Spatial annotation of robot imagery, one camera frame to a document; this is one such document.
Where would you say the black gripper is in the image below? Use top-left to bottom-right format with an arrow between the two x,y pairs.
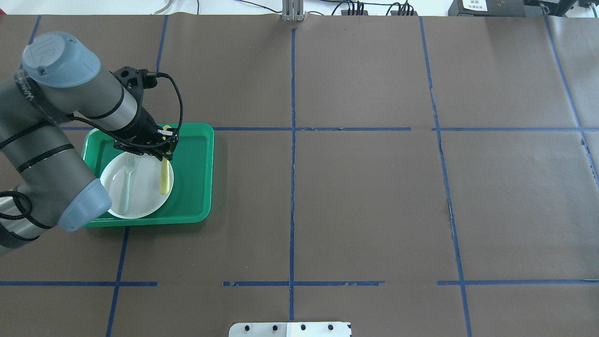
113,108 -> 179,161

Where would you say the green plastic tray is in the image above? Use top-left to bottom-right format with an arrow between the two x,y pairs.
83,123 -> 214,228

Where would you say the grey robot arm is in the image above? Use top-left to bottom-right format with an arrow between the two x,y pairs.
0,31 -> 182,255

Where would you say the black power strip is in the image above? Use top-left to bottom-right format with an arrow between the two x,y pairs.
335,0 -> 368,16
386,0 -> 417,16

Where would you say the black equipment box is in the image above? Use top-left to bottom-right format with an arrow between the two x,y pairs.
447,0 -> 577,18

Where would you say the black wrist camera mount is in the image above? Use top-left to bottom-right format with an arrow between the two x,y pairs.
111,66 -> 158,105

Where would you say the white round plate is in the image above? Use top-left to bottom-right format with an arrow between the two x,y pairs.
99,152 -> 174,220

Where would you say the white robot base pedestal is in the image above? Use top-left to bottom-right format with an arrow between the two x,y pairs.
228,321 -> 352,337

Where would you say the aluminium frame post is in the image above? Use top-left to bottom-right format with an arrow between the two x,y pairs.
281,0 -> 306,22

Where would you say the pale green plastic fork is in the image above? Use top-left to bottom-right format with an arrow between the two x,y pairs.
118,154 -> 136,215

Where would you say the yellow plastic spoon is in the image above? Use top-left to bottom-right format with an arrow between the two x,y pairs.
159,125 -> 172,196

